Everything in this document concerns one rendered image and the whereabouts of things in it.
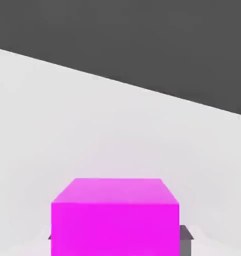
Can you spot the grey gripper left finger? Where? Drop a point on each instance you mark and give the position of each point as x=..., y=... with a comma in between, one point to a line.
x=40, y=245

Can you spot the small magenta cube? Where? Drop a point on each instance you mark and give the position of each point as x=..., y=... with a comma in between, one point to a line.
x=115, y=226

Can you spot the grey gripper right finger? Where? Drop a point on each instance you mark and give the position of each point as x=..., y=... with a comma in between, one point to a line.
x=186, y=243

